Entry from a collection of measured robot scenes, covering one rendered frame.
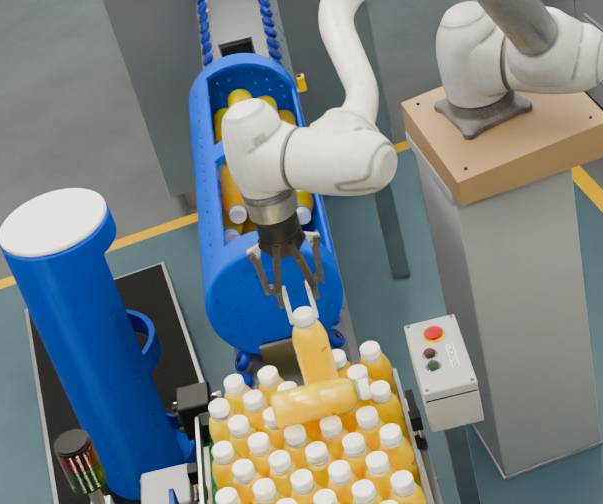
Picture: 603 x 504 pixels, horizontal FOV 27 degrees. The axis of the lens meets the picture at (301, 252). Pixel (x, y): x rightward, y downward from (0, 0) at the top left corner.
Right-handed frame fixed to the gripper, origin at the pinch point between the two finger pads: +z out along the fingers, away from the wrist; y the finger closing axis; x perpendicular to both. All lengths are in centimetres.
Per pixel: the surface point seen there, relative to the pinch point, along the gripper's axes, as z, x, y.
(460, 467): 46, 5, -22
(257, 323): 21.7, -24.8, 10.9
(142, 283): 112, -177, 60
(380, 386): 19.2, 5.7, -10.4
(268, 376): 19.2, -4.7, 10.0
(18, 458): 127, -121, 107
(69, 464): 3.4, 23.3, 43.5
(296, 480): 19.2, 23.9, 7.8
